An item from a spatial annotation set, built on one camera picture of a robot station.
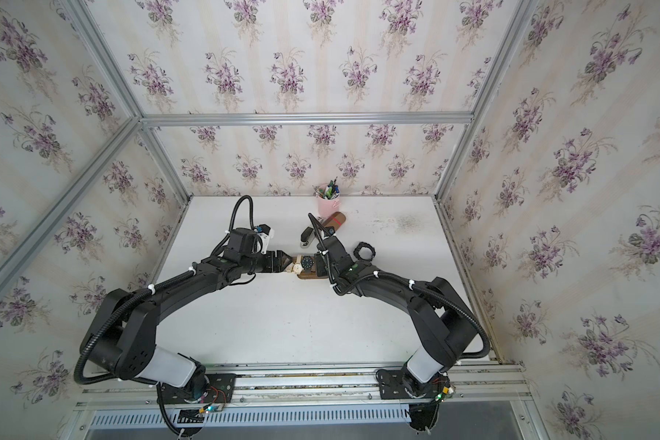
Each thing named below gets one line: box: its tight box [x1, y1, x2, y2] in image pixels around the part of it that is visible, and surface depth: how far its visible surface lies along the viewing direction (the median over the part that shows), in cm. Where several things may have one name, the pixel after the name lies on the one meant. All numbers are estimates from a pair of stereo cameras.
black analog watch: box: [300, 254, 315, 274], surface depth 92 cm
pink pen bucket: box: [317, 196, 341, 219], surface depth 110 cm
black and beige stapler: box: [299, 226, 316, 249], surface depth 106 cm
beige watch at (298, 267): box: [293, 254, 305, 275], surface depth 90 cm
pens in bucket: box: [311, 176, 341, 200], surface depth 109 cm
